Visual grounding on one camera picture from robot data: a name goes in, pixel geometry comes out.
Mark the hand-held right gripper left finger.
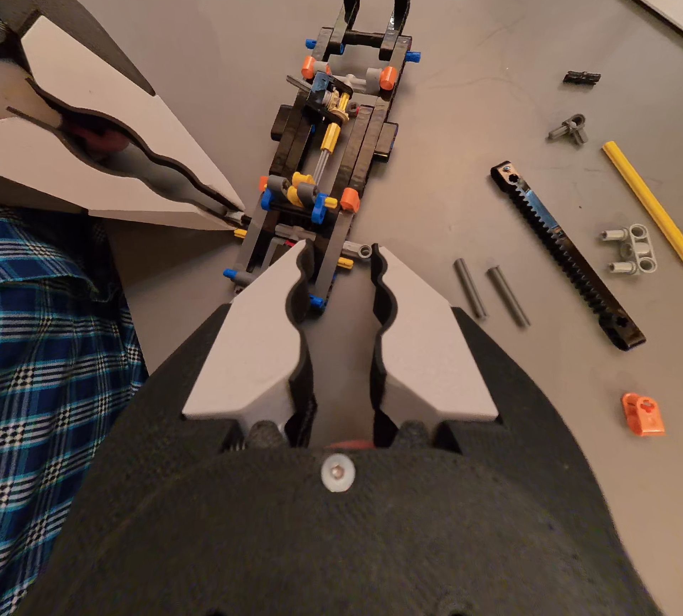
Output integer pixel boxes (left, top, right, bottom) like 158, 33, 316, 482
181, 238, 318, 449

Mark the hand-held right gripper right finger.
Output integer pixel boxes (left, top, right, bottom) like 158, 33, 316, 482
370, 244, 501, 449

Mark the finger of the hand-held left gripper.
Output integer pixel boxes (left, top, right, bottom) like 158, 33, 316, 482
0, 62, 245, 231
20, 14, 246, 215

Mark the black lego chassis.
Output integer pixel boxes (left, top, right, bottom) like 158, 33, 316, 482
223, 0, 422, 314

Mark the dark grey lego axle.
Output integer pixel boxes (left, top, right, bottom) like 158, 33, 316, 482
486, 266, 531, 328
454, 258, 488, 320

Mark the black lego gear rack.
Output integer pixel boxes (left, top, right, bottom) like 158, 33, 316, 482
491, 161, 646, 351

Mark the orange lego connector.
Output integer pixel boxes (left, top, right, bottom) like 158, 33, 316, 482
620, 393, 666, 437

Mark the yellow lego axle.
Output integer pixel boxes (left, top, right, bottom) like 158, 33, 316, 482
602, 141, 683, 262

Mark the grey lego cross connector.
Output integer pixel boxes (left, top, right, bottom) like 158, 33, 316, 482
548, 114, 589, 144

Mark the blue plaid shirt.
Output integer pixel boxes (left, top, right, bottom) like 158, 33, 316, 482
0, 205, 151, 616

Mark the light grey connector with pins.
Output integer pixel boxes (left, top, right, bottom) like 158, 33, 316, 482
599, 223, 658, 275

